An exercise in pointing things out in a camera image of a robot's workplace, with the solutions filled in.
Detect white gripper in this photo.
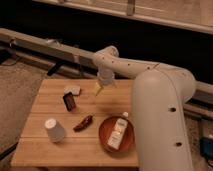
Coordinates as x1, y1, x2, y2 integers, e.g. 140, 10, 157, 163
94, 69, 115, 96

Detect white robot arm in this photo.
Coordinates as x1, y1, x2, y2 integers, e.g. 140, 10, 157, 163
92, 46, 196, 171

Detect dark brown eraser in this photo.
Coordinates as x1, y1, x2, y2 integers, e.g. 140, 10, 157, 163
63, 92, 76, 111

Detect white rectangular block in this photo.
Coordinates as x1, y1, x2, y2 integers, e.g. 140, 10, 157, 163
64, 86, 81, 96

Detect dried red chili pepper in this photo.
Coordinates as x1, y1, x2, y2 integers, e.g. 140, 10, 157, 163
73, 115, 93, 132

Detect red-brown round plate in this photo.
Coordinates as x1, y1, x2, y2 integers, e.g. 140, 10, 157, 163
98, 116, 135, 154

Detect wooden table board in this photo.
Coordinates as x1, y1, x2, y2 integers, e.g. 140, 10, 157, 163
11, 79, 138, 167

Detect small white bottle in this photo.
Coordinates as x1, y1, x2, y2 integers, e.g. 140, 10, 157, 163
107, 117, 128, 150

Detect blue object at right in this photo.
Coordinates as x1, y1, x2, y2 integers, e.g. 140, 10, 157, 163
200, 137, 213, 159

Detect black clamp handle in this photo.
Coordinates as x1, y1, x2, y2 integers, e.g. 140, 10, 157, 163
47, 61, 63, 76

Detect metal rail frame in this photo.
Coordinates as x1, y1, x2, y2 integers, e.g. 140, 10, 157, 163
0, 28, 213, 119

